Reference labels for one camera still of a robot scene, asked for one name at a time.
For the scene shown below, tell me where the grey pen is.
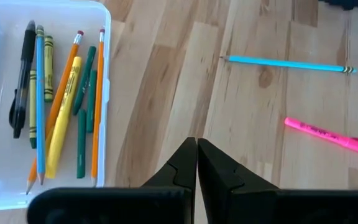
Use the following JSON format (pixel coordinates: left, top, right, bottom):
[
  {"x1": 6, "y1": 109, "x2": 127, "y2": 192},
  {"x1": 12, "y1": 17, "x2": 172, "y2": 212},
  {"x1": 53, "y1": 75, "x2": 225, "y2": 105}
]
[{"x1": 35, "y1": 24, "x2": 47, "y2": 186}]

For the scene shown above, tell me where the yellow highlighter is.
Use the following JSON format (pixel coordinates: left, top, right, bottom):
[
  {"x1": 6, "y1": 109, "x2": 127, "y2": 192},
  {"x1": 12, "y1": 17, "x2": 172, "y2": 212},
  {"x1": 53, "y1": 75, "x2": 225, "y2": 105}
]
[{"x1": 45, "y1": 55, "x2": 83, "y2": 180}]

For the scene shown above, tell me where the orange pencil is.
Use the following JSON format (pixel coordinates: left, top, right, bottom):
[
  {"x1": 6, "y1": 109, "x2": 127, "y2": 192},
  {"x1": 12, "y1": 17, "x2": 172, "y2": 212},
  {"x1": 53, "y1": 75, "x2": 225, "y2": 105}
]
[
  {"x1": 25, "y1": 30, "x2": 85, "y2": 195},
  {"x1": 91, "y1": 28, "x2": 106, "y2": 187}
]

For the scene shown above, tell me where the pink highlighter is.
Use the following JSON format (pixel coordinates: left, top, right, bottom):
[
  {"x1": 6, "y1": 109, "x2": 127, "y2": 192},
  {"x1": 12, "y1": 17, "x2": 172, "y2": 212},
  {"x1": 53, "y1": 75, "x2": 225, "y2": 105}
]
[{"x1": 284, "y1": 116, "x2": 358, "y2": 159}]

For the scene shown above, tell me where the dark green crayon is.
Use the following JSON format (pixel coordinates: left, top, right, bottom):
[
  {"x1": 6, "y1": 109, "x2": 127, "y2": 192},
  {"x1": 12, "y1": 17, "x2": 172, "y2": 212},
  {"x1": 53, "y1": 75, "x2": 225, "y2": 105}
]
[
  {"x1": 76, "y1": 108, "x2": 87, "y2": 179},
  {"x1": 86, "y1": 68, "x2": 98, "y2": 134}
]

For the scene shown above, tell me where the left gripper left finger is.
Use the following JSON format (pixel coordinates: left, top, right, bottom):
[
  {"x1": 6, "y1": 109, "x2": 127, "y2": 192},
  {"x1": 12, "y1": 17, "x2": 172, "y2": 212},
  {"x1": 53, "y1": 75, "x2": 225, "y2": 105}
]
[{"x1": 26, "y1": 136, "x2": 198, "y2": 224}]

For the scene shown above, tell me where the dark green marker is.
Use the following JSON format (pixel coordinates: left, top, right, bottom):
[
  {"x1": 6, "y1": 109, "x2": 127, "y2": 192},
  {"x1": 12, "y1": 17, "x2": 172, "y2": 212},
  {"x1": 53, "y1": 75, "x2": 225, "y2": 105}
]
[{"x1": 72, "y1": 45, "x2": 97, "y2": 116}]

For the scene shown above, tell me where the black pen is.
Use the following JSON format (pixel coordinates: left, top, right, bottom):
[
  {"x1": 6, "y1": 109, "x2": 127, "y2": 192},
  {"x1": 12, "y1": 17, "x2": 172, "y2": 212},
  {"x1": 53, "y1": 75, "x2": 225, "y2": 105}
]
[{"x1": 9, "y1": 20, "x2": 37, "y2": 139}]

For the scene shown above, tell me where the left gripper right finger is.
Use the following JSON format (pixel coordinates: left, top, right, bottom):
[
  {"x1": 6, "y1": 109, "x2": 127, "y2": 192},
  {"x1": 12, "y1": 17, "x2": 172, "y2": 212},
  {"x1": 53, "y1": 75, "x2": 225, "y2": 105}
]
[{"x1": 197, "y1": 138, "x2": 358, "y2": 224}]

